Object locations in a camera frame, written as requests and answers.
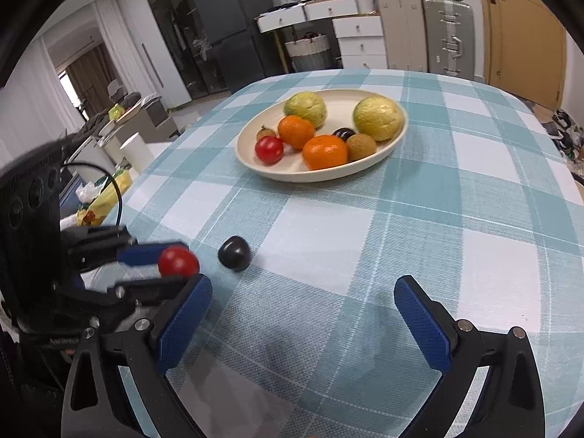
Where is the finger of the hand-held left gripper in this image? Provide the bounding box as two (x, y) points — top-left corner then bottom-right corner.
(61, 226), (190, 277)
(84, 274), (201, 311)

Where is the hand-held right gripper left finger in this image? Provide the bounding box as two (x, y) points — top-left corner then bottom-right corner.
(61, 273), (214, 438)

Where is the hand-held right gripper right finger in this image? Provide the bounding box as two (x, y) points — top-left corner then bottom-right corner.
(393, 275), (546, 438)

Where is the red tomato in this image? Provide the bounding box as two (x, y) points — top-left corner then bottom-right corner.
(254, 136), (285, 165)
(158, 245), (200, 279)

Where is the brown kiwi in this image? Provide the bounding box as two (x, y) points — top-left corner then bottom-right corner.
(345, 134), (378, 162)

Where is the large orange mandarin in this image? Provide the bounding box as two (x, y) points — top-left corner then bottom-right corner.
(302, 134), (349, 171)

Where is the small orange mandarin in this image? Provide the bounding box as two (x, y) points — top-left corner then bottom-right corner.
(278, 115), (316, 150)

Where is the yellow-green guava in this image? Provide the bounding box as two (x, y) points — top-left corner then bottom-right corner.
(284, 92), (328, 129)
(353, 97), (403, 142)

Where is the cream round plate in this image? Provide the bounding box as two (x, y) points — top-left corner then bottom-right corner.
(235, 89), (409, 183)

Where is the yellow snack bag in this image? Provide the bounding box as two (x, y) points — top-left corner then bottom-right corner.
(77, 169), (133, 226)

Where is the white round stool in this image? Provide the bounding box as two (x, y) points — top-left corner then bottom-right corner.
(119, 132), (151, 169)

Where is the teal checked tablecloth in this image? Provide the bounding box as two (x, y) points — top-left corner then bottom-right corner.
(87, 69), (584, 438)

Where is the white sheer curtain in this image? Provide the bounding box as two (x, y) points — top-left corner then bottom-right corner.
(0, 39), (85, 169)

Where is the grey office chair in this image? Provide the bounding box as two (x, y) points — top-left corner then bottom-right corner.
(107, 80), (140, 105)

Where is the brown curtain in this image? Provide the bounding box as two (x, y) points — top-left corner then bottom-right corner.
(66, 46), (117, 117)

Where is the dark glass door cabinet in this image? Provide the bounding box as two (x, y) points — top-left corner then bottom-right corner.
(137, 0), (229, 101)

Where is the pile of shoes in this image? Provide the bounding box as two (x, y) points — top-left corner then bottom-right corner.
(550, 108), (584, 165)

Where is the dark grey refrigerator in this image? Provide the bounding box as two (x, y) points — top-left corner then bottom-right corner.
(188, 0), (268, 91)

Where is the grey wicker basket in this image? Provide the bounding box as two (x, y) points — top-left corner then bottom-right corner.
(285, 33), (330, 74)

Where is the silver suitcase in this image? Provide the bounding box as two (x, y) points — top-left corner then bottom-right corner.
(422, 0), (475, 78)

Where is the white drawer desk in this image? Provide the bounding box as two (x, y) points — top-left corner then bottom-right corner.
(254, 0), (388, 74)

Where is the beige suitcase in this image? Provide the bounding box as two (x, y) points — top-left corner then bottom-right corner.
(376, 0), (430, 73)

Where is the wooden door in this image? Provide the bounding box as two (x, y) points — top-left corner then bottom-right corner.
(474, 0), (569, 112)

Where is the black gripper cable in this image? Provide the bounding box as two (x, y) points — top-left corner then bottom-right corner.
(66, 162), (124, 229)

